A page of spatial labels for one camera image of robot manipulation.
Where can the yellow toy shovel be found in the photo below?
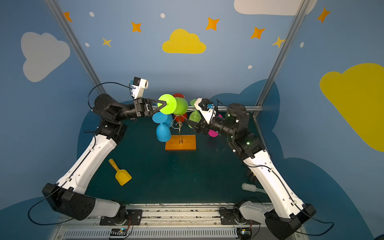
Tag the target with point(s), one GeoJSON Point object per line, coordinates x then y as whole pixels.
{"type": "Point", "coordinates": [122, 176]}

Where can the small circuit board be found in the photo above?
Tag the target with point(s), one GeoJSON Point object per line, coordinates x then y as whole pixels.
{"type": "Point", "coordinates": [243, 234]}
{"type": "Point", "coordinates": [118, 234]}

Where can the wooden base wire glass rack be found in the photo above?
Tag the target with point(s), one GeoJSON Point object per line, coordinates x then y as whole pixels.
{"type": "Point", "coordinates": [180, 142]}

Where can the left small circuit board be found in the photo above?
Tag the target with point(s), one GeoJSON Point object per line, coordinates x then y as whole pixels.
{"type": "Point", "coordinates": [118, 234]}

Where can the left aluminium frame post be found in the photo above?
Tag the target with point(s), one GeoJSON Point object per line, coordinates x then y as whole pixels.
{"type": "Point", "coordinates": [64, 24]}

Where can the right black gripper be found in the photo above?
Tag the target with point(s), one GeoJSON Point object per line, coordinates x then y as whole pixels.
{"type": "Point", "coordinates": [204, 124]}

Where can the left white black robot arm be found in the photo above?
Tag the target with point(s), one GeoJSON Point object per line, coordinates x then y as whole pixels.
{"type": "Point", "coordinates": [67, 196]}

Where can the yellow black work glove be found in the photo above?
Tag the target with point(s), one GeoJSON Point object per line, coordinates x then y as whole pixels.
{"type": "Point", "coordinates": [252, 177]}

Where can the white cleaning brush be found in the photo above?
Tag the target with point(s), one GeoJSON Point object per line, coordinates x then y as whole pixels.
{"type": "Point", "coordinates": [252, 188]}

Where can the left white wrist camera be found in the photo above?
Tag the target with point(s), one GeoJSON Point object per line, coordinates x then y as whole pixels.
{"type": "Point", "coordinates": [138, 85]}

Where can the red wine glass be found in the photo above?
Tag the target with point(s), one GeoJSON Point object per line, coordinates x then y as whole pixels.
{"type": "Point", "coordinates": [180, 115]}

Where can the green wine glass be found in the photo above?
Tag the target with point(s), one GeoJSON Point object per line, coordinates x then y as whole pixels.
{"type": "Point", "coordinates": [195, 116]}
{"type": "Point", "coordinates": [174, 105]}

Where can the blue wine glass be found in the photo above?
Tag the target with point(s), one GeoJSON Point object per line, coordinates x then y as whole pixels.
{"type": "Point", "coordinates": [162, 131]}
{"type": "Point", "coordinates": [168, 121]}

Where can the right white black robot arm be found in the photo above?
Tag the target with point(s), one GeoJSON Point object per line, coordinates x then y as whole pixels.
{"type": "Point", "coordinates": [287, 211]}

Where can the back blue wine glass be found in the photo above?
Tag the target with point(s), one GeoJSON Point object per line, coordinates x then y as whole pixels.
{"type": "Point", "coordinates": [168, 121]}

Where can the right aluminium frame post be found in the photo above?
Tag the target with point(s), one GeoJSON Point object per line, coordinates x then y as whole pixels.
{"type": "Point", "coordinates": [291, 34]}

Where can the aluminium frame post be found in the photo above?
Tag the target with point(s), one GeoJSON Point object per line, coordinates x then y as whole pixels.
{"type": "Point", "coordinates": [291, 34]}
{"type": "Point", "coordinates": [64, 24]}

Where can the front blue wine glass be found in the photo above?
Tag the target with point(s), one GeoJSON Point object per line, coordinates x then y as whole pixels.
{"type": "Point", "coordinates": [162, 131]}

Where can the aluminium rail base frame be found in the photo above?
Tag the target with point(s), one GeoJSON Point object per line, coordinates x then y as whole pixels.
{"type": "Point", "coordinates": [203, 221]}

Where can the pink wine glass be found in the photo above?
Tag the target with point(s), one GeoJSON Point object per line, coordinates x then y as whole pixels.
{"type": "Point", "coordinates": [213, 133]}

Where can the right small circuit board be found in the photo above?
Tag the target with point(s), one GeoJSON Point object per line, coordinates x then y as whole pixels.
{"type": "Point", "coordinates": [243, 234]}

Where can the back aluminium crossbar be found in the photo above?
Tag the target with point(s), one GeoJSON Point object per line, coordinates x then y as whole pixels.
{"type": "Point", "coordinates": [249, 108]}

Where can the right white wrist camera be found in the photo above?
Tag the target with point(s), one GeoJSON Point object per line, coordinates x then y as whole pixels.
{"type": "Point", "coordinates": [206, 108]}

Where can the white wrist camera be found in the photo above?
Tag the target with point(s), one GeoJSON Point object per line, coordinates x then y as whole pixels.
{"type": "Point", "coordinates": [138, 85]}
{"type": "Point", "coordinates": [206, 108]}

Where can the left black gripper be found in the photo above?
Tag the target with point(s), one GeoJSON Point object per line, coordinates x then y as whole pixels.
{"type": "Point", "coordinates": [142, 107]}

